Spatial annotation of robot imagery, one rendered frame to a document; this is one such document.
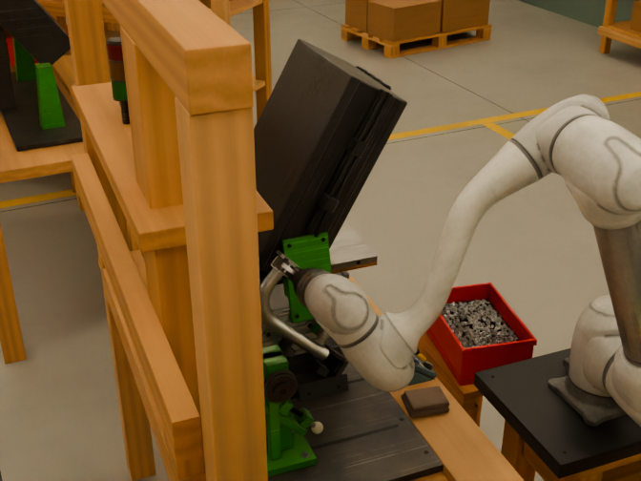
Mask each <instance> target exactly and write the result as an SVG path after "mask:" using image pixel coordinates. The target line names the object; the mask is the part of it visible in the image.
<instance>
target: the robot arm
mask: <svg viewBox="0 0 641 481"><path fill-rule="evenodd" d="M550 173H554V174H557V175H560V176H561V177H563V179H564V180H565V182H566V185H567V187H568V188H569V191H570V192H571V194H572V196H573V197H574V199H575V201H576V203H577V205H578V207H579V209H580V211H581V213H582V215H583V216H584V218H585V219H586V220H587V221H588V222H590V223H591V224H592V225H593V229H594V233H595V237H596V240H597V244H598V249H599V253H600V257H601V261H602V264H603V268H604V272H605V276H606V280H607V284H608V288H609V292H610V294H609V295H606V296H601V297H598V298H596V299H595V300H594V301H592V302H591V303H589V304H588V305H587V306H586V307H585V309H584V310H583V312H582V313H581V315H580V317H579V318H578V321H577V323H576V326H575V328H574V332H573V337H572V342H571V348H570V355H569V357H568V358H566V359H565V361H564V362H563V366H564V368H565V369H566V371H567V372H568V373H569V374H568V376H565V377H561V378H552V379H549V380H548V388H550V389H551V390H553V391H555V392H556V393H558V394H559V395H560V396H561V397H562V398H563V399H564V400H565V401H566V402H567V403H568V404H569V405H570V406H571V407H572V408H574V409H575V410H576V411H577V412H578V413H579V414H580V415H581V416H582V417H583V419H584V421H585V423H586V424H587V425H589V426H592V427H596V426H598V425H599V424H601V423H602V422H605V421H608V420H610V419H613V418H617V417H620V416H623V415H627V414H628V415H629V417H630V418H631V419H632V420H633V421H634V422H635V423H636V424H637V425H638V426H640V427H641V139H640V138H639V137H638V136H636V135H634V134H633V133H631V132H630V131H628V130H627V129H625V128H623V127H622V126H620V125H618V124H616V123H614V122H612V121H610V116H609V113H608V110H607V108H606V106H605V105H604V103H603V102H602V101H601V100H600V99H599V98H597V97H596V96H594V95H591V94H579V95H576V96H573V97H570V98H567V99H564V100H562V101H560V102H558V103H556V104H554V105H553V106H551V107H549V108H548V109H546V110H545V111H543V112H542V113H541V114H539V115H537V116H536V117H535V118H533V119H532V120H531V121H530V122H529V123H528V124H526V125H525V126H524V127H523V128H522V129H521V130H520V131H519V132H518V133H517V134H516V135H515V136H513V137H512V138H511V139H510V140H509V141H508V142H507V143H506V144H505V145H504V146H503V147H502V148H501V149H500V151H499V152H498V153H497V154H496V155H495V156H494V157H493V158H492V159H491V160H490V161H489V162H488V163H487V165H486V166H485V167H484V168H483V169H482V170H481V171H480V172H479V173H478V174H477V175H476V176H475V177H474V178H473V179H472V180H471V181H470V182H469V183H468V184H467V185H466V187H465V188H464V189H463V191H462V192H461V193H460V195H459V196H458V197H457V198H456V200H455V202H454V203H453V205H452V207H451V209H450V211H449V214H448V216H447V218H446V221H445V226H444V229H443V232H442V234H441V237H440V240H439V243H438V246H437V249H436V252H435V255H434V259H433V262H432V264H431V267H430V270H429V273H428V276H427V279H426V282H425V285H424V290H423V292H422V294H421V296H420V298H419V299H418V300H417V301H416V302H415V303H414V304H413V305H412V306H411V307H410V308H409V309H407V310H405V311H404V312H402V313H396V314H395V313H389V312H386V313H385V314H383V315H377V314H376V312H375V311H374V310H373V308H372V306H371V305H370V303H369V301H368V299H367V297H366V295H365V293H364V292H363V291H362V289H361V288H360V287H358V286H357V285H356V284H355V283H353V282H352V281H350V280H348V279H346V278H345V277H343V276H340V275H337V274H332V273H329V272H327V271H325V270H324V269H316V268H306V269H300V268H299V267H297V266H296V267H294V266H292V264H291V263H290V262H289V260H288V259H286V258H284V259H283V258H282V257H281V256H276V258H275V259H274V260H273V262H272V263H271V264H270V265H271V266H272V267H274V268H275V269H277V270H278V271H279V272H280V273H284V275H283V276H284V277H286V278H287V279H289V280H290V281H291V282H292V284H293V285H294V291H295V294H296V295H297V297H298V299H299V301H300V303H301V304H302V305H303V306H305V307H306V308H307V309H308V310H309V312H310V313H311V315H312V316H313V317H314V318H315V319H316V321H317V323H318V324H319V325H320V326H321V327H322V328H323V329H324V330H325V331H326V332H327V333H328V334H329V335H330V337H331V338H332V339H333V340H334V341H335V342H336V343H337V345H338V346H339V347H340V348H341V351H342V352H343V354H344V356H345V358H346V359H347V360H348V362H349V363H350V364H351V366H352V367H354V368H355V369H356V370H357V371H358V372H359V373H360V375H361V376H362V377H363V378H364V379H365V380H366V381H367V382H368V383H369V384H371V385H372V386H374V387H376V388H378V389H380V390H382V391H387V392H390V391H398V390H401V389H403V388H405V387H406V386H407V385H408V384H409V383H410V382H411V380H412V379H413V376H414V371H415V363H414V360H413V356H414V354H415V353H416V352H417V347H418V342H419V340H420V339H421V337H422V336H423V335H424V334H425V332H426V331H427V330H428V329H429V328H430V327H431V326H432V325H433V324H434V323H435V321H436V320H437V319H438V317H439V316H440V314H441V313H442V311H443V309H444V307H445V304H446V302H447V300H448V297H449V295H450V292H451V290H452V287H453V284H454V283H455V280H456V278H457V275H458V272H459V270H460V267H461V264H462V262H463V259H464V257H465V252H466V250H467V248H468V245H469V243H470V240H471V238H472V235H473V233H474V230H475V228H476V226H477V224H478V222H479V221H480V219H481V218H482V216H483V215H484V213H485V212H486V211H487V210H488V209H489V208H490V207H491V206H492V205H494V204H495V203H496V202H498V201H499V200H501V199H504V198H506V197H507V196H509V195H511V194H513V193H515V192H517V191H519V190H521V189H523V188H525V187H527V186H529V185H530V184H532V183H535V182H537V181H538V180H540V179H541V178H544V177H545V176H547V175H548V174H550Z"/></svg>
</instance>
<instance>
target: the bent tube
mask: <svg viewBox="0 0 641 481"><path fill-rule="evenodd" d="M277 254H279V255H280V256H281V257H282V258H283V259H284V258H286V259H288V260H289V262H290V263H291V264H292V265H293V266H294V267H296V266H297V267H299V266H298V265H296V264H295V263H294V262H293V261H291V260H290V259H289V258H287V257H286V256H285V255H284V254H282V253H281V252H280V251H279V250H278V251H277ZM283 275H284V273H280V272H279V271H278V270H277V269H275V268H274V267H273V269H272V270H271V271H270V272H269V274H268V275H267V276H266V277H265V279H264V280H263V282H262V283H261V285H260V307H261V319H262V320H263V322H264V323H265V324H266V325H267V326H268V327H269V328H270V329H272V330H273V331H275V332H276V333H278V334H279V335H280V336H282V337H284V338H285V339H287V340H289V341H290V342H292V343H294V344H295V345H298V346H299V347H301V348H303V349H304V350H306V351H308V352H309V353H311V354H313V355H314V356H316V357H318V358H319V359H321V360H323V361H324V360H325V359H326V358H327V356H328V354H329V350H328V349H327V348H325V347H323V346H322V345H319V344H318V343H316V342H315V341H313V340H311V339H310V338H308V337H306V336H305V335H303V334H301V333H300V332H298V331H297V330H296V329H294V328H293V327H291V326H289V325H288V324H285V323H284V322H282V321H280V320H279V319H278V318H277V317H276V316H275V315H274V314H273V312H272V310H271V307H270V295H271V292H272V290H273V288H274V287H275V285H276V284H277V283H278V281H279V280H280V279H281V277H282V276H283Z"/></svg>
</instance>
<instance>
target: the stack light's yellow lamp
mask: <svg viewBox="0 0 641 481"><path fill-rule="evenodd" d="M109 65H110V74H111V80H112V81H113V82H126V80H125V72H124V63H123V62H120V63H115V62H111V61H109Z"/></svg>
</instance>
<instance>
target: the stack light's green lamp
mask: <svg viewBox="0 0 641 481"><path fill-rule="evenodd" d="M111 81H112V80H111ZM112 90H113V98H114V100H115V101H128V97H127V89H126V82H113V81H112Z"/></svg>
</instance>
